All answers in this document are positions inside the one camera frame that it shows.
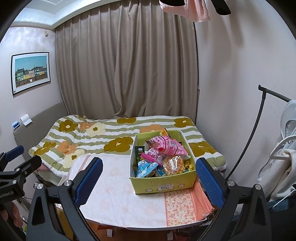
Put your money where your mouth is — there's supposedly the waffle cookie clear packet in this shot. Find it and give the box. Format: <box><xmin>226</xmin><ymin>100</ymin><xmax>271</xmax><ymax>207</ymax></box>
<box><xmin>163</xmin><ymin>156</ymin><xmax>185</xmax><ymax>176</ymax></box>

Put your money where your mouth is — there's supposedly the pink snack bag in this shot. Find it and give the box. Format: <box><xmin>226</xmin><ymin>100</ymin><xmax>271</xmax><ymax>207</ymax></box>
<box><xmin>152</xmin><ymin>136</ymin><xmax>188</xmax><ymax>156</ymax></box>

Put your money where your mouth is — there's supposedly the blue white snack bag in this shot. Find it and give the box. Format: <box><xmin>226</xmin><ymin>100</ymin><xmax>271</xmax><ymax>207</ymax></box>
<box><xmin>136</xmin><ymin>160</ymin><xmax>158</xmax><ymax>178</ymax></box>

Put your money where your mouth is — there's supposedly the left hand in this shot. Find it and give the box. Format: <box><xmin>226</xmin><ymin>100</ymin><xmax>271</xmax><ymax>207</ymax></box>
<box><xmin>1</xmin><ymin>202</ymin><xmax>23</xmax><ymax>228</ymax></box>

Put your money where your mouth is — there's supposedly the grey headboard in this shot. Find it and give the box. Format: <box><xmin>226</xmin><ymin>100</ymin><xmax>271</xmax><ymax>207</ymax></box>
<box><xmin>13</xmin><ymin>102</ymin><xmax>68</xmax><ymax>161</ymax></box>

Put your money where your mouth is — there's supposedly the white tissue roll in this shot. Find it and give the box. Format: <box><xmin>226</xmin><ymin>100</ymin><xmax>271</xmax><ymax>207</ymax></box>
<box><xmin>20</xmin><ymin>114</ymin><xmax>33</xmax><ymax>126</ymax></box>

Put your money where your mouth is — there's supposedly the floral striped blanket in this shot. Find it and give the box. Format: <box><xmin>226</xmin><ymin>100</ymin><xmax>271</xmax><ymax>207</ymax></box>
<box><xmin>28</xmin><ymin>114</ymin><xmax>226</xmax><ymax>177</ymax></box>

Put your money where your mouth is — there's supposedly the white clothes pile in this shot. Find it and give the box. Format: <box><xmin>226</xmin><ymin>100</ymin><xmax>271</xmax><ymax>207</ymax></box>
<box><xmin>257</xmin><ymin>100</ymin><xmax>295</xmax><ymax>201</ymax></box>

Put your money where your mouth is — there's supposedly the white pink table cloth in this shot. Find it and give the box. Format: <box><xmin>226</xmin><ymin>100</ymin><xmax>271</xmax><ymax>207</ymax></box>
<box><xmin>80</xmin><ymin>154</ymin><xmax>214</xmax><ymax>229</ymax></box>

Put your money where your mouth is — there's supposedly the framed houses picture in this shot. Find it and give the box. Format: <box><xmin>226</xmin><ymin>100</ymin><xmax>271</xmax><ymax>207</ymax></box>
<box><xmin>11</xmin><ymin>52</ymin><xmax>51</xmax><ymax>96</ymax></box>

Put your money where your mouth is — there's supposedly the green cardboard box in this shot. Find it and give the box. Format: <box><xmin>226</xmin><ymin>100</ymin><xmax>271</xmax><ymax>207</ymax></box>
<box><xmin>129</xmin><ymin>130</ymin><xmax>197</xmax><ymax>194</ymax></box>

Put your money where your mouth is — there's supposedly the black lamp stand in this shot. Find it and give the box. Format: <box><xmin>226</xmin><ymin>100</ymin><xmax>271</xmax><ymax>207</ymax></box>
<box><xmin>226</xmin><ymin>85</ymin><xmax>291</xmax><ymax>180</ymax></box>

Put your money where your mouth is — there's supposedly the beige curtain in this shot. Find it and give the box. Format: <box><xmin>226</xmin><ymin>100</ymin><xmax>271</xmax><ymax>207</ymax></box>
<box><xmin>55</xmin><ymin>1</ymin><xmax>199</xmax><ymax>120</ymax></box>

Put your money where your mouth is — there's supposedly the pink hanging cloth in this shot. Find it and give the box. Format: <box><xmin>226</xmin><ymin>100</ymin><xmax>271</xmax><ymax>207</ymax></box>
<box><xmin>159</xmin><ymin>0</ymin><xmax>210</xmax><ymax>23</ymax></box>

